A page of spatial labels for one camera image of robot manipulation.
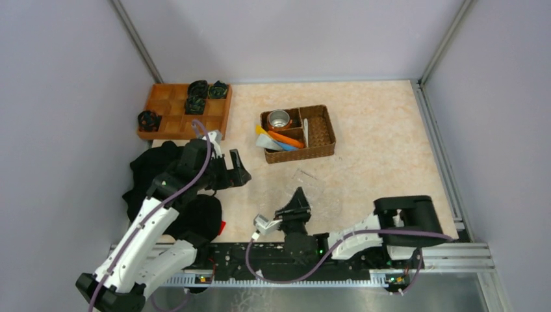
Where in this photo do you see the brown wicker divided basket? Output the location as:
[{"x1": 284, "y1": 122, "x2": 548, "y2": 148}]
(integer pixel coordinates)
[{"x1": 264, "y1": 105, "x2": 336, "y2": 164}]

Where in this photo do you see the clear textured plastic tray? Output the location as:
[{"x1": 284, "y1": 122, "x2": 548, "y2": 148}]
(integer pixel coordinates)
[{"x1": 258, "y1": 185, "x2": 342, "y2": 222}]

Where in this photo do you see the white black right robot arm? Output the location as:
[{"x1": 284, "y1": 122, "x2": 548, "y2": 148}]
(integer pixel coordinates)
[{"x1": 273, "y1": 188, "x2": 451, "y2": 264}]

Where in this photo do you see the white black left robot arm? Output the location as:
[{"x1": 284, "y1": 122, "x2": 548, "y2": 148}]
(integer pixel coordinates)
[{"x1": 76, "y1": 137, "x2": 251, "y2": 311}]

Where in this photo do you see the white toothpaste tube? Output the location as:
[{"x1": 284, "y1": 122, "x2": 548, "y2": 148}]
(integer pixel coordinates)
[{"x1": 255, "y1": 133, "x2": 283, "y2": 151}]

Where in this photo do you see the orange toothbrush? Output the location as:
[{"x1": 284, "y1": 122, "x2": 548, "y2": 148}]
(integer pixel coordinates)
[{"x1": 268, "y1": 131, "x2": 305, "y2": 149}]

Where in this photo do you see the orange wooden compartment tray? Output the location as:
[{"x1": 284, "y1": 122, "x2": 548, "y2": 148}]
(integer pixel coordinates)
[{"x1": 136, "y1": 83, "x2": 233, "y2": 141}]

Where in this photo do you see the black cloth pile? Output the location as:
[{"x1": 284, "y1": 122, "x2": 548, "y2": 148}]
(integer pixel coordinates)
[{"x1": 122, "y1": 141, "x2": 222, "y2": 241}]

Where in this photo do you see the red small object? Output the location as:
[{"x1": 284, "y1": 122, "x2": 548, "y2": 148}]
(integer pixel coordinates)
[{"x1": 218, "y1": 221, "x2": 226, "y2": 236}]

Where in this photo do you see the metal cup orange base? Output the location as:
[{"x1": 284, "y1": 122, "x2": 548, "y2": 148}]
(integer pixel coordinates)
[{"x1": 266, "y1": 110, "x2": 292, "y2": 131}]

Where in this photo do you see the black patterned rolled sock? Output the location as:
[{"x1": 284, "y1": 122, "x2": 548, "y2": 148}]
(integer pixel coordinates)
[{"x1": 184, "y1": 97, "x2": 206, "y2": 115}]

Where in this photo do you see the black green rolled sock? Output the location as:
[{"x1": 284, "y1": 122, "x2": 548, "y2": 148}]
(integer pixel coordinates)
[{"x1": 207, "y1": 81, "x2": 229, "y2": 99}]

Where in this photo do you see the black orange rolled sock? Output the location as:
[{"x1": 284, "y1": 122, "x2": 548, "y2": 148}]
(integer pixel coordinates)
[{"x1": 137, "y1": 110, "x2": 162, "y2": 133}]

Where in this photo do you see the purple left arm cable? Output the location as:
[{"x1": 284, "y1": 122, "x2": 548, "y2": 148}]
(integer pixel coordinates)
[{"x1": 87, "y1": 119, "x2": 213, "y2": 312}]

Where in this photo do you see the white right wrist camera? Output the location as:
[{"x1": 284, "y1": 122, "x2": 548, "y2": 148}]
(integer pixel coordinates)
[{"x1": 251, "y1": 214, "x2": 282, "y2": 241}]

